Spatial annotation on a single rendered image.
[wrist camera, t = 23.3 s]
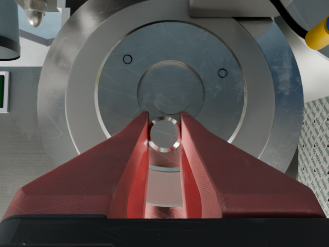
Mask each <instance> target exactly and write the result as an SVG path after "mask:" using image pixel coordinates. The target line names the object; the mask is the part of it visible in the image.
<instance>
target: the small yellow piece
mask: <svg viewBox="0 0 329 247"><path fill-rule="evenodd" d="M270 2H271V3H272V4H273V5H274V6H275V8H276V9H277V11H278V12H279V14H280V15H281V17H282V18H283V19H284V21H285V22H286V23H287V24H288V26H289V27H290V28H291V29H292V30H293V31H294V32H295V33H296V34H297V35H299V36H300V37H301V38H303V39H305V43H306V45H307V46H308V47H309V48H310V49H313V50H319V49H322V48H323V47H325V46H327V45H328V44H329V15H328V16H327V17H326V18H325V19H323V20H322V21H321V22H320V23H318V24H317V25H316V26H315V27H314V28H312V29H311V30H310V31H307V30H305V29H304V28H302V27H301V26H300V25H299V24H298V23H297V22H296V21H295V20H294V19H293V18H292V16H291V15H290V14H289V12H288V11H287V9H286V8H285V6H284V5H283V4H282V2H281V1H280V0H270Z"/></svg>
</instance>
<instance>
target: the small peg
mask: <svg viewBox="0 0 329 247"><path fill-rule="evenodd" d="M147 140H148V142H149V144H150V145H151V147H152V148H153V149H155V150H157V151H160V152H169V151H172V150H174V149H176V148H177V147H178V145H179V144H180V142H181V140H182V129H181V126H180V125H179V123H178V122H177V121H176V120H175V119H173V118H171V117H166V116H163V117H158V118H156V119H154V120H153V121H152V122H151V123H150V125H149V126H148V130H147Z"/></svg>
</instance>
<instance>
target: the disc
mask: <svg viewBox="0 0 329 247"><path fill-rule="evenodd" d="M141 1H144V0H88V1H86V2H85V3H84V4H83V5H82V6H80V7H79V8H78V9H77V10H76V11H75V12H74V13H73V14H72V15H71V17H70V18H69V19H68V20H67V21H66V22H65V24H64V25H63V26H62V28H61V29H60V31H59V32H58V34H57V35H56V37H55V39H54V40H53V42H52V44H51V46H50V48H49V50H48V53H47V55H46V58H45V60H44V64H43V67H42V70H41V74H40V79H39V85H38V93H37V116H38V125H39V131H40V135H41V139H42V142H43V145H44V148H45V151H46V154H47V156H48V158H49V161H50V163H51V165H52V167H53V168H54V169H55V168H56V167H58V166H60V165H62V164H64V163H65V162H67V161H69V160H71V159H73V158H74V157H76V156H78V155H79V154H78V152H77V150H76V148H75V146H74V144H73V141H72V139H71V136H70V132H69V129H68V125H67V120H66V113H65V91H66V84H67V80H68V75H69V72H70V69H71V65H72V63H73V61H74V58H75V56H76V54H77V53H78V51H79V49H80V47H81V46H82V44H83V43H84V41H85V40H86V39H87V38H88V36H89V35H90V34H91V33H92V32H93V31H94V29H95V28H96V27H97V26H99V25H100V24H101V23H102V22H103V21H104V20H106V19H107V18H108V17H110V16H111V15H113V14H114V13H116V12H118V11H120V10H121V9H123V8H125V7H128V6H130V5H132V4H135V3H138V2H141ZM232 18H234V19H235V20H237V21H238V22H239V23H240V24H241V25H242V26H244V28H245V29H246V30H247V31H248V32H249V33H250V34H251V35H252V36H253V38H254V39H255V40H256V42H257V43H258V45H259V46H260V48H261V49H262V51H263V53H264V55H265V57H266V59H267V61H268V63H269V66H270V69H271V72H272V76H273V80H274V84H275V91H276V113H275V120H274V125H273V129H272V133H271V136H270V138H269V141H268V144H267V146H266V148H265V150H264V152H263V154H262V155H261V157H260V159H259V160H261V161H263V162H264V163H266V164H268V165H270V166H272V167H273V168H275V169H277V170H279V171H281V172H282V173H285V172H286V170H287V168H288V166H289V165H290V162H291V160H292V158H293V156H294V153H295V151H296V148H297V145H298V142H299V139H300V134H301V131H302V125H303V117H304V93H303V85H302V79H301V75H300V71H299V67H298V64H297V61H296V59H295V56H294V53H293V51H292V49H291V47H290V45H289V43H288V41H287V39H286V38H285V36H284V34H283V33H282V31H281V30H280V29H279V27H278V26H277V24H276V23H275V22H274V21H273V19H272V18H271V17H232ZM169 218H184V208H183V206H181V207H160V206H153V205H148V204H146V208H145V219H169Z"/></svg>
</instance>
